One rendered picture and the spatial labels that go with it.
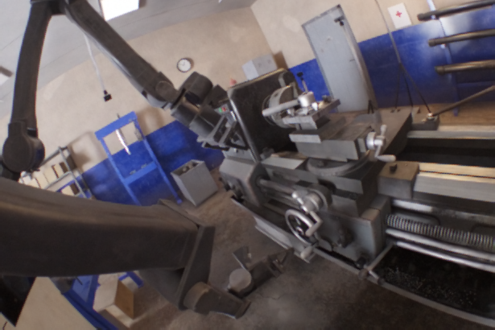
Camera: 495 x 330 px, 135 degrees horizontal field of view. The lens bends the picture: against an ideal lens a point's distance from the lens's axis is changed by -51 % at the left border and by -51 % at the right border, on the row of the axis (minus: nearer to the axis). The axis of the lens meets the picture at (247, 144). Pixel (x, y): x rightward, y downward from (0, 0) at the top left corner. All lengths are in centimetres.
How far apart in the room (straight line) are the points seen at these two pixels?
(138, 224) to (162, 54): 468
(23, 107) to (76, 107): 423
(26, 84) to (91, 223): 42
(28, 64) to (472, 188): 115
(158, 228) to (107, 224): 5
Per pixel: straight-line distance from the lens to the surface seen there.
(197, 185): 326
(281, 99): 119
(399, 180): 74
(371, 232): 75
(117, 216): 18
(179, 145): 450
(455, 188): 74
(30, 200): 15
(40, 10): 62
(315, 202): 71
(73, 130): 472
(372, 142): 67
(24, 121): 51
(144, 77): 49
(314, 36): 476
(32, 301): 37
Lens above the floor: 130
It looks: 14 degrees down
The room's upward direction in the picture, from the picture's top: 25 degrees counter-clockwise
